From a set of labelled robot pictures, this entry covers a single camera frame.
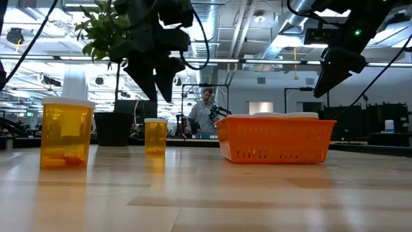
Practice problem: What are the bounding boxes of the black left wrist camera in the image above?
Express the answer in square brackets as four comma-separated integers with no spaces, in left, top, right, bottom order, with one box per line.
[156,28,191,52]

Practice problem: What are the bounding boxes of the silver slanted ventilation duct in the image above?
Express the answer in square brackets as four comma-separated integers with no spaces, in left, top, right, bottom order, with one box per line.
[259,0,318,65]

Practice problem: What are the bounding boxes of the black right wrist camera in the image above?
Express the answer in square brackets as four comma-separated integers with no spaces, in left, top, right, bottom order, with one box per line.
[303,27,339,46]

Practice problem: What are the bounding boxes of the black device green markers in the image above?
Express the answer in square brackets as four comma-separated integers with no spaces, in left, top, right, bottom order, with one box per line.
[208,104,232,122]

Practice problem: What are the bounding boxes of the white wall board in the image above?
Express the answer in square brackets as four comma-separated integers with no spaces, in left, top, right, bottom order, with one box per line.
[248,101,274,114]

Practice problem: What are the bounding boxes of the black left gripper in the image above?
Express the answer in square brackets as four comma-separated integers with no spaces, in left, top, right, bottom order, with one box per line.
[109,30,187,104]

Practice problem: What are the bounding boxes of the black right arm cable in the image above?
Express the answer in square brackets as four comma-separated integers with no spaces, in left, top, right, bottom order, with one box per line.
[333,34,412,120]

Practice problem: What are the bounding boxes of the black left camera cable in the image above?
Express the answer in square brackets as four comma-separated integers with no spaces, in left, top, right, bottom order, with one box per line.
[179,6,211,70]

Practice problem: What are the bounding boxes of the yellow hanging cord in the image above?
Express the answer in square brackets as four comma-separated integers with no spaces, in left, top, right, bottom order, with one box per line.
[292,47,299,81]

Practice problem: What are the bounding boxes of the person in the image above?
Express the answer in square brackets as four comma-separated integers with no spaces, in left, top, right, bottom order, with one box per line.
[187,87,226,136]

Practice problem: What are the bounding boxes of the black computer monitor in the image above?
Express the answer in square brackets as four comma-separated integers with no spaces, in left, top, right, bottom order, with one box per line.
[115,99,159,130]

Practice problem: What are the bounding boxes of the amber pill bottle white cap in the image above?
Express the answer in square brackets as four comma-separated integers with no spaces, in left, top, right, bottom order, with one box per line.
[223,113,256,119]
[284,111,320,121]
[144,117,169,156]
[252,111,286,119]
[40,96,97,171]

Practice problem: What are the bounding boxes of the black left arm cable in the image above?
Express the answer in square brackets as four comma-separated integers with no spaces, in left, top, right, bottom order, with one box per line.
[0,0,60,88]

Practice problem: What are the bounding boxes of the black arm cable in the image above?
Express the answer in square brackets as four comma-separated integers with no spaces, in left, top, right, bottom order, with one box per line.
[333,34,412,120]
[0,0,60,88]

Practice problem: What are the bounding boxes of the orange plastic basket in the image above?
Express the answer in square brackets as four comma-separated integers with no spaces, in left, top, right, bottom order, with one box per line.
[214,116,338,164]

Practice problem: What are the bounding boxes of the black camera cable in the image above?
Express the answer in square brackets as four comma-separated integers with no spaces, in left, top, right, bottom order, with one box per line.
[179,6,211,70]
[286,0,342,28]

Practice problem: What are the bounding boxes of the green potted plant black pot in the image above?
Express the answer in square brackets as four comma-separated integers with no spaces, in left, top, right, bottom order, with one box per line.
[74,0,136,148]

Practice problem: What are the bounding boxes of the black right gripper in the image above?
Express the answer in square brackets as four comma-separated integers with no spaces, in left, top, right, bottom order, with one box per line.
[314,46,367,99]

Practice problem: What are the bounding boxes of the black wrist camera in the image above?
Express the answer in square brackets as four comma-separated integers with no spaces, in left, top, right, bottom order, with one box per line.
[156,28,191,52]
[303,27,339,46]

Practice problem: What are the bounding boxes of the grey metal cylinder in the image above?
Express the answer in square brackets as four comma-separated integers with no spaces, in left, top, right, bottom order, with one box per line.
[0,137,15,151]

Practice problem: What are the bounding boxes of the black metal frame stand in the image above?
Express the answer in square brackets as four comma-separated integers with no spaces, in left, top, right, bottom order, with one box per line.
[284,86,330,113]
[181,82,230,114]

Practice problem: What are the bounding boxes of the black right camera cable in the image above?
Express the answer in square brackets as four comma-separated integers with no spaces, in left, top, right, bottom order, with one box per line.
[286,0,342,28]

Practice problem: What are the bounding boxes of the black equipment rack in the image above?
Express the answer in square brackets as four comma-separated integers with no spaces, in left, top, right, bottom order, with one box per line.
[323,102,410,148]

